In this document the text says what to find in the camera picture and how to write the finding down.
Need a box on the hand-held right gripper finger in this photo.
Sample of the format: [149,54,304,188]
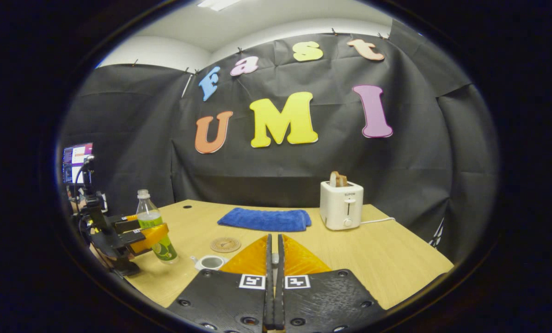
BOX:
[276,234,387,331]
[167,234,275,331]

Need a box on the green label water bottle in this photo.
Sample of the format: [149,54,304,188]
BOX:
[136,189,178,264]

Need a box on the white floral teacup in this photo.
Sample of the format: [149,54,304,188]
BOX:
[190,254,229,271]

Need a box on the round wooden coaster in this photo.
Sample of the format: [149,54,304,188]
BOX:
[210,237,242,253]

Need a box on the blue towel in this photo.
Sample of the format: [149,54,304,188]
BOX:
[217,207,312,232]

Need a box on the computer monitor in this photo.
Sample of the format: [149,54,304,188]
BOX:
[62,142,94,185]

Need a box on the white toaster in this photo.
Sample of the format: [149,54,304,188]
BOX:
[320,180,364,231]

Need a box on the black backdrop cloth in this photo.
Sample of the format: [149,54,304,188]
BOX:
[61,21,496,264]

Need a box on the ceiling light panel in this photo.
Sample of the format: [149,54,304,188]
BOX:
[197,0,242,12]

